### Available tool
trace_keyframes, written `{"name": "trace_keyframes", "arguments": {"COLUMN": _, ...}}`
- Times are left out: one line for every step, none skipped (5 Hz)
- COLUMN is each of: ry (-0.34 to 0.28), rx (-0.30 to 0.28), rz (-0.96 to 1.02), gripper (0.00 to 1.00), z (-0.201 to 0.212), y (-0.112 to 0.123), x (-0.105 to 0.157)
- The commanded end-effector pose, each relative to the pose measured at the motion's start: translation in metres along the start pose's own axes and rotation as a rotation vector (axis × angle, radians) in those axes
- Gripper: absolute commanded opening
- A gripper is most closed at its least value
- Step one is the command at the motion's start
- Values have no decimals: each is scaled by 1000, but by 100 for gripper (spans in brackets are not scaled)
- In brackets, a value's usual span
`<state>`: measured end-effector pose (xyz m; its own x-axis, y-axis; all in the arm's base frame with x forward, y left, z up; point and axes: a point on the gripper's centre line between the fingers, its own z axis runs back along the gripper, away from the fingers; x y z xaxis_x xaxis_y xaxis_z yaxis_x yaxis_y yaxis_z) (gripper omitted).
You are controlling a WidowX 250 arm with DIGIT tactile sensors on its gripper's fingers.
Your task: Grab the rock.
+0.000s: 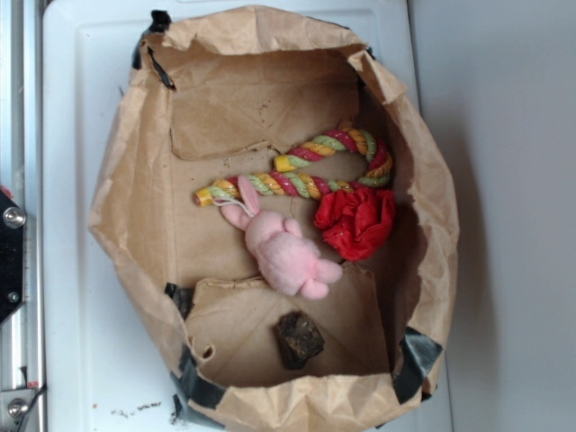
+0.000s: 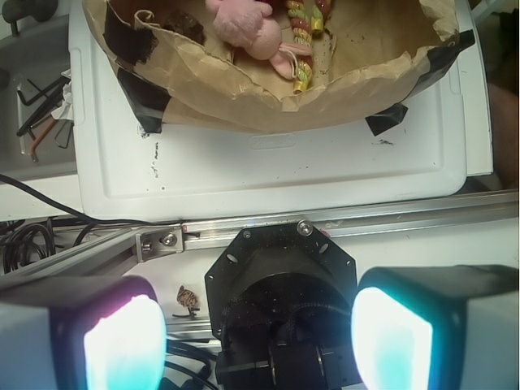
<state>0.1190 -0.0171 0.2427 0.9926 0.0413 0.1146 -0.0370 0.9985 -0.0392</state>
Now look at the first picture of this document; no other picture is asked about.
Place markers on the dark rough rock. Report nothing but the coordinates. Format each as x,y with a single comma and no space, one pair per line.
298,338

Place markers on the black metal bracket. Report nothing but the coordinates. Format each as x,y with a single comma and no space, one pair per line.
13,220

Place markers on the twisted multicolour rope toy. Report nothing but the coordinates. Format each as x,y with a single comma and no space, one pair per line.
287,177

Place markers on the pink plush bunny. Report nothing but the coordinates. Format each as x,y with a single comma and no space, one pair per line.
289,262

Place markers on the brown paper bag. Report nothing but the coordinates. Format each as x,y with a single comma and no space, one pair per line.
222,95

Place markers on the red crumpled tissue paper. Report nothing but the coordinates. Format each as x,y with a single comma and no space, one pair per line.
356,224

